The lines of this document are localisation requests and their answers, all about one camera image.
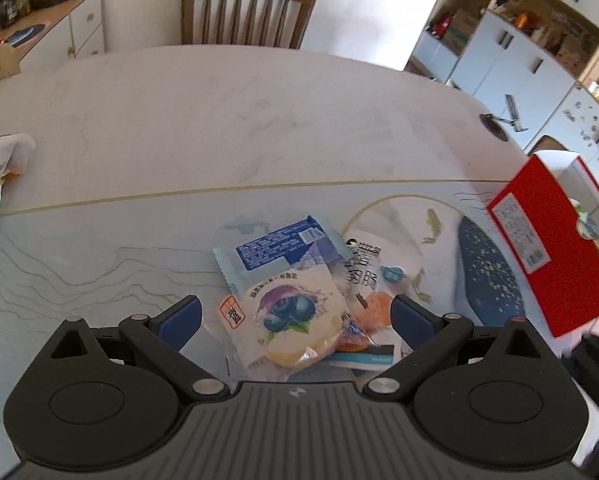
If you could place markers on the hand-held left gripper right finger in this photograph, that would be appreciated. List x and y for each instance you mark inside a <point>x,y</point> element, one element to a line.
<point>412,320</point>

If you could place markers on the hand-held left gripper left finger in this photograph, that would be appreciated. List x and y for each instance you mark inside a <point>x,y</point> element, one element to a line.
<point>179,322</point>

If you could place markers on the white chicken breast packet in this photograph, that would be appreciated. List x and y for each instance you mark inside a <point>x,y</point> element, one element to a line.
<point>364,270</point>

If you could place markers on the blueberry pastry packet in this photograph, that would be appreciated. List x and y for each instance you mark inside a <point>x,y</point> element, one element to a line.
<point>284,310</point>

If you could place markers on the blue label snack packet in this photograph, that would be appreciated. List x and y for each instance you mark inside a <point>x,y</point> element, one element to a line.
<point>279,247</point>

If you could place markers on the red cardboard box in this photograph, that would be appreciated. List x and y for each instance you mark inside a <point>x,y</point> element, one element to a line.
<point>549,240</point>

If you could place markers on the white desktop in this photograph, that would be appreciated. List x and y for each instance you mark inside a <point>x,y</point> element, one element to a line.
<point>229,110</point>

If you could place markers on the printed table mat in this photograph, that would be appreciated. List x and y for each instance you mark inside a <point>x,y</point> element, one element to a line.
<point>104,270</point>

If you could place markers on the grey phone stand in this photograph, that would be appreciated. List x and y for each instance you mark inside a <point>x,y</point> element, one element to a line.
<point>494,125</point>

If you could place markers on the white speckled cupboard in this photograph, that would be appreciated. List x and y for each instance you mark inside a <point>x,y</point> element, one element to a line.
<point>579,125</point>

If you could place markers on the grey cupboard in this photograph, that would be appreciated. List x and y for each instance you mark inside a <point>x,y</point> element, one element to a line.
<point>484,60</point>

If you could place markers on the brown cardboard box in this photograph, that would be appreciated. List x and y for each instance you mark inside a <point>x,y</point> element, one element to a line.
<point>462,30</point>

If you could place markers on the red bag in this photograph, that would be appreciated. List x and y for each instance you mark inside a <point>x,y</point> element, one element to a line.
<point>439,24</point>

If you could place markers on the white wooden sideboard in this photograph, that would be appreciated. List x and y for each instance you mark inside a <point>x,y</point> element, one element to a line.
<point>87,20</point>

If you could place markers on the orange bottle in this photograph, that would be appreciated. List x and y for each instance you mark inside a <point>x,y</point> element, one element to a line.
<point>523,20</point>

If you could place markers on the blue round pad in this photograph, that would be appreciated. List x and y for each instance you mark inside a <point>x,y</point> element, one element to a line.
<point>24,33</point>

